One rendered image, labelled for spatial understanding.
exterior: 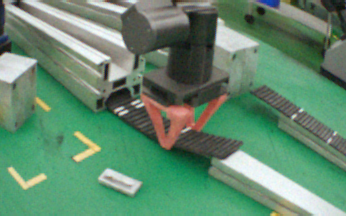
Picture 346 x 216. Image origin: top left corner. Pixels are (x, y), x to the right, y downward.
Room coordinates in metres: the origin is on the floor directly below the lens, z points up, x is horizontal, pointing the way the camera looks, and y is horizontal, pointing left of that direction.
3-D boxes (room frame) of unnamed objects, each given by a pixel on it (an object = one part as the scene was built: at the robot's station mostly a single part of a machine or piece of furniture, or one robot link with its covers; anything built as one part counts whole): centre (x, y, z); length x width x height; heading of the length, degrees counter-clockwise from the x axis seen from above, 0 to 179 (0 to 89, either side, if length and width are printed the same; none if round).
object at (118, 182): (0.45, 0.05, 0.78); 0.05 x 0.03 x 0.01; 73
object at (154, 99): (0.56, -0.01, 0.83); 0.07 x 0.07 x 0.09; 51
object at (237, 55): (0.77, -0.08, 0.83); 0.12 x 0.09 x 0.10; 140
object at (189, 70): (0.57, -0.01, 0.90); 0.10 x 0.07 x 0.07; 141
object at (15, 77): (0.56, 0.29, 0.83); 0.11 x 0.10 x 0.10; 165
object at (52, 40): (0.90, 0.39, 0.82); 0.80 x 0.10 x 0.09; 50
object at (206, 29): (0.56, -0.01, 0.96); 0.07 x 0.06 x 0.07; 138
